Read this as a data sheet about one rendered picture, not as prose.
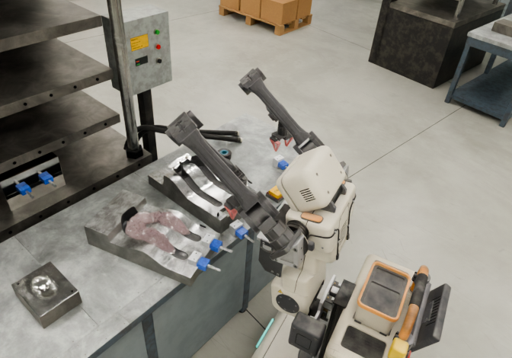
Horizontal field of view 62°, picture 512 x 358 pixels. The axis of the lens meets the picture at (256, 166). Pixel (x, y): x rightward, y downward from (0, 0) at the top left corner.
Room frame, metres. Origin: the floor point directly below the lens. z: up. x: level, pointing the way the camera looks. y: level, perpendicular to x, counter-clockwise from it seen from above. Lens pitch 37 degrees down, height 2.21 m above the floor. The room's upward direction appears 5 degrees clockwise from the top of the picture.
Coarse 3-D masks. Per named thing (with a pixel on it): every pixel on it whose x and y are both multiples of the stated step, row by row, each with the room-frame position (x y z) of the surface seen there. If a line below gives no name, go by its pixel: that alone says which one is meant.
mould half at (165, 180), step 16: (176, 160) 1.76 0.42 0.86; (160, 176) 1.62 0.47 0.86; (176, 176) 1.54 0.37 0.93; (192, 176) 1.57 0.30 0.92; (176, 192) 1.49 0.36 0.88; (192, 192) 1.49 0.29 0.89; (208, 192) 1.50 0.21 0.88; (224, 192) 1.51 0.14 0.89; (256, 192) 1.52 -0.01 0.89; (192, 208) 1.43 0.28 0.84; (208, 208) 1.39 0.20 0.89; (208, 224) 1.36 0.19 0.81; (224, 224) 1.34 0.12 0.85
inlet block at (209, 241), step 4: (204, 236) 1.23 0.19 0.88; (208, 236) 1.23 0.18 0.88; (212, 236) 1.23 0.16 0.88; (204, 240) 1.20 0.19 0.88; (208, 240) 1.21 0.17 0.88; (212, 240) 1.21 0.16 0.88; (216, 240) 1.22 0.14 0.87; (204, 244) 1.20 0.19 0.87; (208, 244) 1.19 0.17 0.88; (212, 244) 1.20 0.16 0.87; (216, 244) 1.20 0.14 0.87; (220, 244) 1.20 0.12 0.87; (212, 248) 1.19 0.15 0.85; (216, 248) 1.18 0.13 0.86; (220, 248) 1.19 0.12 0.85; (224, 248) 1.19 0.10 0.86; (228, 248) 1.19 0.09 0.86
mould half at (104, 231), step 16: (128, 192) 1.43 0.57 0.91; (112, 208) 1.32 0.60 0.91; (128, 208) 1.33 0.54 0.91; (144, 208) 1.37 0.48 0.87; (160, 208) 1.38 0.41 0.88; (96, 224) 1.22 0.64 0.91; (112, 224) 1.23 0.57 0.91; (160, 224) 1.26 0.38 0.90; (192, 224) 1.31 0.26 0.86; (96, 240) 1.19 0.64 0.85; (112, 240) 1.17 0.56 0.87; (128, 240) 1.18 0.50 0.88; (176, 240) 1.20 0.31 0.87; (128, 256) 1.13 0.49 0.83; (144, 256) 1.10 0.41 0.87; (160, 256) 1.11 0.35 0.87; (208, 256) 1.17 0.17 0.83; (160, 272) 1.08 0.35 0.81; (176, 272) 1.05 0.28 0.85; (192, 272) 1.06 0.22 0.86
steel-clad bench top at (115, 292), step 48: (240, 144) 2.04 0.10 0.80; (96, 192) 1.53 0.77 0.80; (144, 192) 1.56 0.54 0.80; (48, 240) 1.21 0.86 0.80; (0, 288) 0.96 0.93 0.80; (96, 288) 0.99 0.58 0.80; (144, 288) 1.01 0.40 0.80; (0, 336) 0.77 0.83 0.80; (48, 336) 0.78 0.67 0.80; (96, 336) 0.79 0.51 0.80
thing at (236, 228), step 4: (236, 220) 1.36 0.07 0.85; (232, 224) 1.34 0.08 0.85; (236, 224) 1.34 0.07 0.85; (240, 224) 1.34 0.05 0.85; (232, 228) 1.32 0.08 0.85; (236, 228) 1.32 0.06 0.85; (240, 228) 1.33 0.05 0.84; (244, 228) 1.33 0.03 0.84; (232, 232) 1.32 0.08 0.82; (236, 232) 1.31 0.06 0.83; (240, 232) 1.30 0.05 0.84; (244, 232) 1.30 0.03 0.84; (240, 236) 1.29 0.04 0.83; (244, 236) 1.30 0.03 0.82; (252, 240) 1.27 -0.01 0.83
